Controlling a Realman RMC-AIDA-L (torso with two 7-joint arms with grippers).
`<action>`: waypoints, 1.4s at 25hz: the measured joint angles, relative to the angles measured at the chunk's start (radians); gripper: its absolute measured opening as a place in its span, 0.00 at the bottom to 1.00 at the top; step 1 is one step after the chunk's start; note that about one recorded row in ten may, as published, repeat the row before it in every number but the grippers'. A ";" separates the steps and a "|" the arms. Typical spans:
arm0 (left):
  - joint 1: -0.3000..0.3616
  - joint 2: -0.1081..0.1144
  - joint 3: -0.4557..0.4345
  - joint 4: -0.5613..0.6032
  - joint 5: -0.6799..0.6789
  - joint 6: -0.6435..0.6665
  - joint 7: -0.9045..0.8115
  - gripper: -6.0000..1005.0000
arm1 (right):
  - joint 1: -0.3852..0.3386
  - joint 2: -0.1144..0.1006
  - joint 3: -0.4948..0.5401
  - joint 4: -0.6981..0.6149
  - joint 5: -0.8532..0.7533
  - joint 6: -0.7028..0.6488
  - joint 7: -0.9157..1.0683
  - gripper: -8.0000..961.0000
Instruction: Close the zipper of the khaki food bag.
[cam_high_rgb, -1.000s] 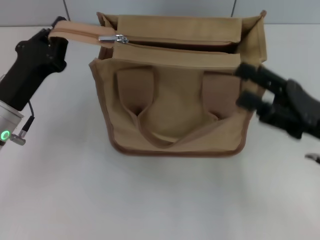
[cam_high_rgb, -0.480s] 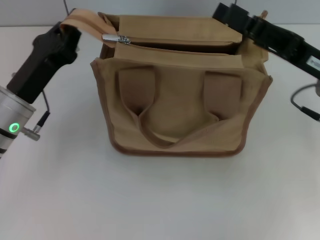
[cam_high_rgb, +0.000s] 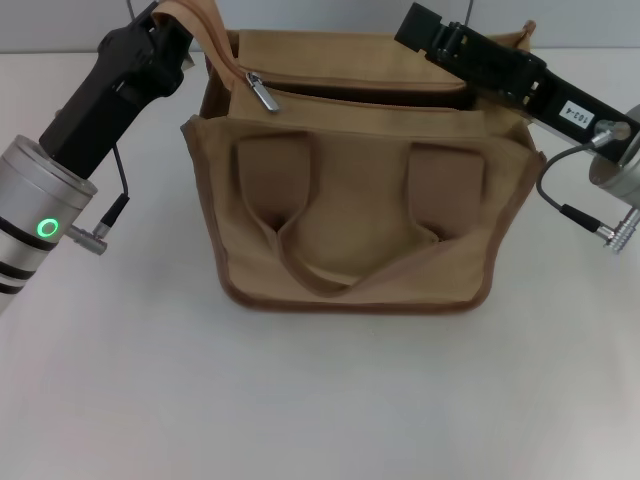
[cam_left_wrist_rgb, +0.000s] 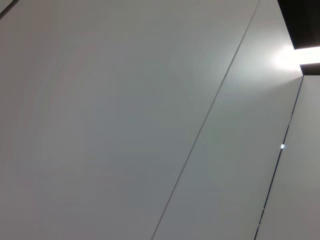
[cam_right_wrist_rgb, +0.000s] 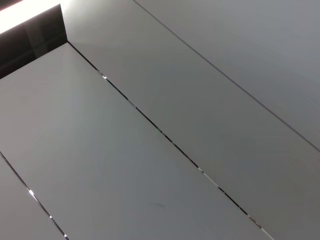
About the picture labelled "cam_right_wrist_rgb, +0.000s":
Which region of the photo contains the bright ceiling light strip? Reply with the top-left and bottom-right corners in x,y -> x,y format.
0,0 -> 62,35

